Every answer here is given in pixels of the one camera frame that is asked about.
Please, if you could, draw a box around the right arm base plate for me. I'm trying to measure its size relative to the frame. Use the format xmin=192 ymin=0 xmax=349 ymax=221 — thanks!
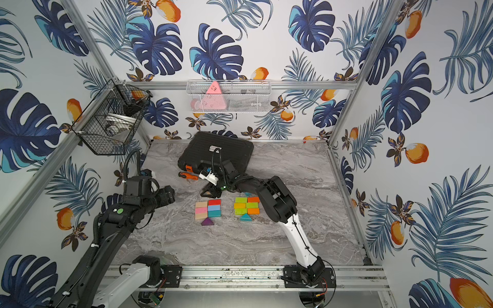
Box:
xmin=280 ymin=265 xmax=336 ymax=289

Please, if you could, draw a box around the black plastic tool case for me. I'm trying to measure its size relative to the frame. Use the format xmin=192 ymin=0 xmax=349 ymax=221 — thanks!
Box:
xmin=178 ymin=132 xmax=254 ymax=175

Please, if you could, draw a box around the aluminium front rail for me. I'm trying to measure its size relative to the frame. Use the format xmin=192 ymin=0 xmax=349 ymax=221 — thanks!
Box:
xmin=74 ymin=264 xmax=390 ymax=292

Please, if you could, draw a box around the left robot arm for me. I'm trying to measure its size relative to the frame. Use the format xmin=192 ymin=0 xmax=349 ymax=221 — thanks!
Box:
xmin=47 ymin=150 xmax=175 ymax=307

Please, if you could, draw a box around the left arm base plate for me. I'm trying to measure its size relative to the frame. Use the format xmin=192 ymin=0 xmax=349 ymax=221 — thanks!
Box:
xmin=132 ymin=253 xmax=183 ymax=289

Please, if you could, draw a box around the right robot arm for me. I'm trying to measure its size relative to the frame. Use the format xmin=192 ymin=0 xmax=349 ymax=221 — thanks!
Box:
xmin=198 ymin=160 xmax=326 ymax=287

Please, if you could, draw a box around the orange rectangular block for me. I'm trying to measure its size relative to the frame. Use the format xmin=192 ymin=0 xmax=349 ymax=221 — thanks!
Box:
xmin=247 ymin=208 xmax=260 ymax=215

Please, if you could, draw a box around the light green narrow block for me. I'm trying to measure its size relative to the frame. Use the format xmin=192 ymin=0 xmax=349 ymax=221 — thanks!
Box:
xmin=246 ymin=202 xmax=259 ymax=209

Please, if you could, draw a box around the small teal block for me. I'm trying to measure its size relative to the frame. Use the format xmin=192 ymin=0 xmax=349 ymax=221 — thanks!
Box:
xmin=240 ymin=214 xmax=253 ymax=222

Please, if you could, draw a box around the pink block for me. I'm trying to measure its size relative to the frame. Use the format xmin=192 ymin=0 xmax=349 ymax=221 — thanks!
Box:
xmin=195 ymin=207 xmax=208 ymax=214

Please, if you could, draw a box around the orange handled screwdriver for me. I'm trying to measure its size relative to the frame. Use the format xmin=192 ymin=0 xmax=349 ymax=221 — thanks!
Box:
xmin=178 ymin=171 xmax=199 ymax=181

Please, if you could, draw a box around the yellow block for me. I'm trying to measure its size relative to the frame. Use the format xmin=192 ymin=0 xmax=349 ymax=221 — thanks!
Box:
xmin=234 ymin=203 xmax=247 ymax=210

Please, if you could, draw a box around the light blue block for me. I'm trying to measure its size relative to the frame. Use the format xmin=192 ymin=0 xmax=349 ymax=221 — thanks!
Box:
xmin=207 ymin=205 xmax=221 ymax=212

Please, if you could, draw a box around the purple block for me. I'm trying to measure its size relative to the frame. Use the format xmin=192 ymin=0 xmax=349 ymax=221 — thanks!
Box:
xmin=201 ymin=218 xmax=214 ymax=227

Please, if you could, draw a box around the pink triangle card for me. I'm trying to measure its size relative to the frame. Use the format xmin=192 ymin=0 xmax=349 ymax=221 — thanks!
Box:
xmin=199 ymin=81 xmax=227 ymax=111

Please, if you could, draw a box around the black wire basket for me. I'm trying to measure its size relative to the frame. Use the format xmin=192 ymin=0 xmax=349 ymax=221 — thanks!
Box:
xmin=71 ymin=80 xmax=153 ymax=156

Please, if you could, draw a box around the natural wood rectangular block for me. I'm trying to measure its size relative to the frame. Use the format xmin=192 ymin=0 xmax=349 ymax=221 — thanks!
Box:
xmin=195 ymin=201 xmax=208 ymax=209

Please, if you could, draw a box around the teal rectangular block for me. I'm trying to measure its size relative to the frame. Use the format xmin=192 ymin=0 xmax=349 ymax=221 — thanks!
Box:
xmin=208 ymin=210 xmax=222 ymax=218

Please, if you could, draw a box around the red block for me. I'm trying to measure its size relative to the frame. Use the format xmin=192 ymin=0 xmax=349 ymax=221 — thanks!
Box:
xmin=208 ymin=199 xmax=222 ymax=206

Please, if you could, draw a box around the white mesh wall basket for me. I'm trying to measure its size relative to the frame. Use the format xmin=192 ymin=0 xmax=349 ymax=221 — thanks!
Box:
xmin=186 ymin=80 xmax=272 ymax=113

